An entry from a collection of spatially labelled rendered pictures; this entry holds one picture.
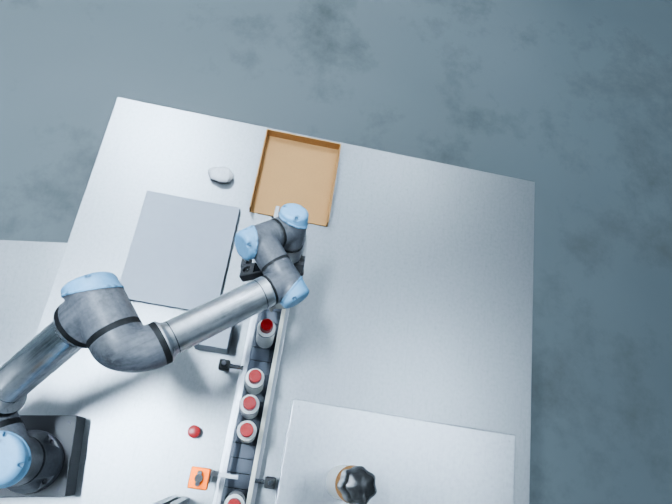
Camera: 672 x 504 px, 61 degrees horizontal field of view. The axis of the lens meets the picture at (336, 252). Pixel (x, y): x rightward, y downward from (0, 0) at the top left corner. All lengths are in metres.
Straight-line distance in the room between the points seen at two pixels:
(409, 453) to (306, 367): 0.39
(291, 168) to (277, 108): 1.16
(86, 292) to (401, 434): 0.95
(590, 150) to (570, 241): 0.60
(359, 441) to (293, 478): 0.21
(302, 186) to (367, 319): 0.50
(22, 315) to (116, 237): 0.34
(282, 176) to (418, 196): 0.47
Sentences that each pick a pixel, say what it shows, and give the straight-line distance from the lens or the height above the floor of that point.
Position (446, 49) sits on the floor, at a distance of 3.55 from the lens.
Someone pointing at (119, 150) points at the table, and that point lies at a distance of 2.03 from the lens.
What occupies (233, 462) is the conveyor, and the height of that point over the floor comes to 0.88.
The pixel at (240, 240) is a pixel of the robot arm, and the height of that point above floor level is 1.28.
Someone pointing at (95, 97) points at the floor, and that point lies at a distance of 3.20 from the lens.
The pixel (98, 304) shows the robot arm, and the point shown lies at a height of 1.38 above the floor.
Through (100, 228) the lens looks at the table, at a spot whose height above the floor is 0.83.
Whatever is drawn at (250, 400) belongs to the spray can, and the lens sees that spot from 1.48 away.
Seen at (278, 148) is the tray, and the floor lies 0.83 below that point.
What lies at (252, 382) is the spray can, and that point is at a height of 1.07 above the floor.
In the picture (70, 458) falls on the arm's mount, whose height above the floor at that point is 0.92.
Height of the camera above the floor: 2.55
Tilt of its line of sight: 68 degrees down
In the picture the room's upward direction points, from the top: 22 degrees clockwise
